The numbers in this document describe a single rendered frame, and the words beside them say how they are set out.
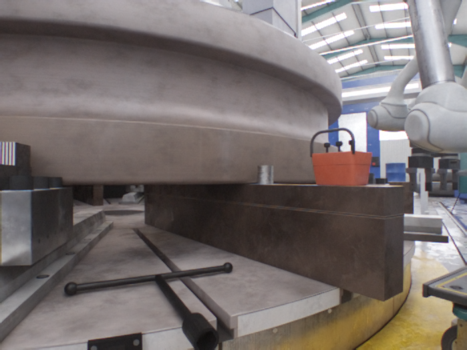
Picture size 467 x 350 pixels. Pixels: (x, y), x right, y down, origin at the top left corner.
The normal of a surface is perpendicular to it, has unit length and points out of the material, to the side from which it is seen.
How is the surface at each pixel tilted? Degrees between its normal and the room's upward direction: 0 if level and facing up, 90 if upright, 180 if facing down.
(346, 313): 90
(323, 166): 97
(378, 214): 90
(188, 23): 90
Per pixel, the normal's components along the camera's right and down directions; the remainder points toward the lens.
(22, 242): 0.24, -0.01
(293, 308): 0.51, -0.01
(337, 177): -0.79, 0.11
